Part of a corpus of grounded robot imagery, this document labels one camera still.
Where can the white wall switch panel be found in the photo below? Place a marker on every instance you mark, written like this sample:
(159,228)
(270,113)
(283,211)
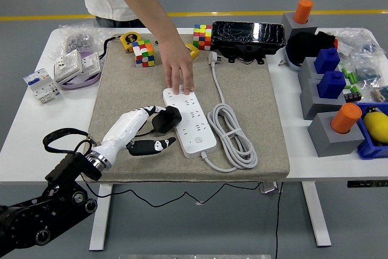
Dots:
(91,62)

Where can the white table leg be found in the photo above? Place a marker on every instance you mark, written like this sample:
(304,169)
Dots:
(101,219)
(316,213)

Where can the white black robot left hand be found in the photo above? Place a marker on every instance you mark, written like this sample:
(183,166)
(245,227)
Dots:
(124,128)

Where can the white blue round device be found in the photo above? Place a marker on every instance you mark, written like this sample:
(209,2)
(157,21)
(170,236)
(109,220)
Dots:
(292,62)

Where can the white wall socket panel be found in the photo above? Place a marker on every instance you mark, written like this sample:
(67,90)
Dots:
(66,66)

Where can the white power strip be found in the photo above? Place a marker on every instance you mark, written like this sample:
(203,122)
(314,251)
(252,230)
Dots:
(200,150)

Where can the colourful puzzle cube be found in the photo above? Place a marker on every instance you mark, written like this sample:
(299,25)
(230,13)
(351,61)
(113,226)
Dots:
(144,54)
(202,37)

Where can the white circuit breaker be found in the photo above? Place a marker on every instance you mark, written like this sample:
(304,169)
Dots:
(41,86)

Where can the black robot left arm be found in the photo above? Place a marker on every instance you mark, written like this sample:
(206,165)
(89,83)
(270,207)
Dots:
(27,219)

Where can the person's hand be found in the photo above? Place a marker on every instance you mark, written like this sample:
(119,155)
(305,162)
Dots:
(179,65)

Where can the grey-brown mat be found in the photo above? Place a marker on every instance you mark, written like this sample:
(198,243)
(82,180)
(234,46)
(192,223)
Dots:
(136,168)

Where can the orange cylinder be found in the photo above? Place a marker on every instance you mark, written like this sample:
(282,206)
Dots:
(345,118)
(303,11)

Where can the person's forearm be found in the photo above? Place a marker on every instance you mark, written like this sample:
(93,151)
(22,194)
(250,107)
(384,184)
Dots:
(142,4)

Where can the clear bag of blue parts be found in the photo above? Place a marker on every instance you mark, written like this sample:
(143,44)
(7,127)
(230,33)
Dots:
(368,74)
(360,43)

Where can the yellow toy fruit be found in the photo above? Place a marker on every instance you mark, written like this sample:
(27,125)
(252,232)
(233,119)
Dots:
(377,125)

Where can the black plug adapter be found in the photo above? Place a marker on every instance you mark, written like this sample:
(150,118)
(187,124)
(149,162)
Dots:
(166,119)

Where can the yellow tape measure round label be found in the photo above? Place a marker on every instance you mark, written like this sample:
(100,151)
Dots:
(129,40)

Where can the clear bag of brown parts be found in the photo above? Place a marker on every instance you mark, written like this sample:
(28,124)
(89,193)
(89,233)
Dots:
(381,93)

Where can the black cloth cap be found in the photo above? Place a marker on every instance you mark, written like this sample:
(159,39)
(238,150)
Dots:
(306,46)

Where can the blue plastic bin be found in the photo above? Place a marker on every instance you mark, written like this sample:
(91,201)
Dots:
(373,151)

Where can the clear bag of metal nuts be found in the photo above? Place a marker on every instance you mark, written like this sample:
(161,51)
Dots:
(77,40)

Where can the grey block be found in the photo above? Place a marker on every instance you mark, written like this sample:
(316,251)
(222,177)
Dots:
(330,146)
(312,104)
(289,25)
(306,72)

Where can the metal bracket under table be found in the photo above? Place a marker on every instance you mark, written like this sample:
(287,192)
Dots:
(269,187)

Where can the small metal clip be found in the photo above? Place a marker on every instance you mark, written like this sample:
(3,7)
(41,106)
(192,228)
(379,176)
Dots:
(282,63)

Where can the blue block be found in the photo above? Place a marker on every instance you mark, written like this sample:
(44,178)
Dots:
(326,60)
(332,84)

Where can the small black component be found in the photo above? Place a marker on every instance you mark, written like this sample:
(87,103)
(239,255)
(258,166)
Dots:
(352,94)

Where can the black table control panel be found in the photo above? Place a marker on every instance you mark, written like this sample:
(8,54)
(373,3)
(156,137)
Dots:
(366,184)

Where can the yellow tape measure square window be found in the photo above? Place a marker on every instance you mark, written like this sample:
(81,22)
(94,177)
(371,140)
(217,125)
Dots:
(194,52)

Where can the small green cylinder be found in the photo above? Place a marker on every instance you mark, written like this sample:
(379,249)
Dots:
(352,77)
(344,71)

